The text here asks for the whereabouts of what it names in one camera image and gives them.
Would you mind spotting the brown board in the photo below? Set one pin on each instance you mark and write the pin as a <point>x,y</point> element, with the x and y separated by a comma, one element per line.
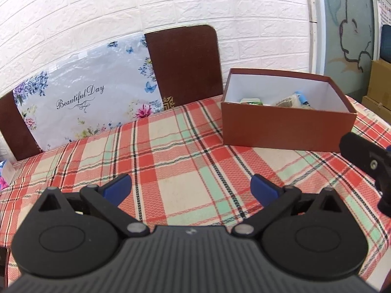
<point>183,67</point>

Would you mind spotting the brown cardboard box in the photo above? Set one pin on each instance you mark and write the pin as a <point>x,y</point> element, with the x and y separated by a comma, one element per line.
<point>287,128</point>

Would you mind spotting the white door frame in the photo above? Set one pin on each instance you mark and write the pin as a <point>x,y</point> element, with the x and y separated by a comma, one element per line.
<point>314,21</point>

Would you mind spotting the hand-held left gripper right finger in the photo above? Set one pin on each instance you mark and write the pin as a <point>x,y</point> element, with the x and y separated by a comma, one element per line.
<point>263,189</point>

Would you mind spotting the dark flat object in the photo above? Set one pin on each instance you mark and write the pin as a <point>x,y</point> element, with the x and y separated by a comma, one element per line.
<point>3,262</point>

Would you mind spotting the wall poster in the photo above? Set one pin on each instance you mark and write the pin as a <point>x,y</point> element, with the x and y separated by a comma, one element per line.
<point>381,0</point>

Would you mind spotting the green white packet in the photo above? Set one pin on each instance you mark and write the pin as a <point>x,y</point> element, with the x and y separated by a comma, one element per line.
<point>252,101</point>

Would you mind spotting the red plaid tablecloth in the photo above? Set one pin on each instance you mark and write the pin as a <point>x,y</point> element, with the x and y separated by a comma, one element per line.
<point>183,164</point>

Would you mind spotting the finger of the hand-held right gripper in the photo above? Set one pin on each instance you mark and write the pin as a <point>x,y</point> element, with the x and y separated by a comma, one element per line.
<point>363,155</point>

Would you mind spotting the plain cardboard carton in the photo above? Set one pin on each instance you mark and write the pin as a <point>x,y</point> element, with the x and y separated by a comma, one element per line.
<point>380,79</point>
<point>377,106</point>

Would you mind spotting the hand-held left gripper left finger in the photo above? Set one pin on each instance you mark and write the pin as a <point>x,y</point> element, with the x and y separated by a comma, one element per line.
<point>117,186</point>

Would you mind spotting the floral plastic bag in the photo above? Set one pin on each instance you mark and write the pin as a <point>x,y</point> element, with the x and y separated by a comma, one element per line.
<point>85,97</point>

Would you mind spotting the grey cartoon panel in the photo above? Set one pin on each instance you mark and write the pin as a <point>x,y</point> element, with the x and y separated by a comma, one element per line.
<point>348,21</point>

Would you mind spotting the dark screen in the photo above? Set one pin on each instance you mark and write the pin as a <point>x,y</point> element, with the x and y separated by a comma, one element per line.
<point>386,42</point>

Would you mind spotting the floral tissue pack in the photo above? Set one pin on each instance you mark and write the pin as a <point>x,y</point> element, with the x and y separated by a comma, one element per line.
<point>6,174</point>

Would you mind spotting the blue-capped bottle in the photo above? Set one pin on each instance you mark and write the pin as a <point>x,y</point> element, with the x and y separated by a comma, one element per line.
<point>302,98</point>

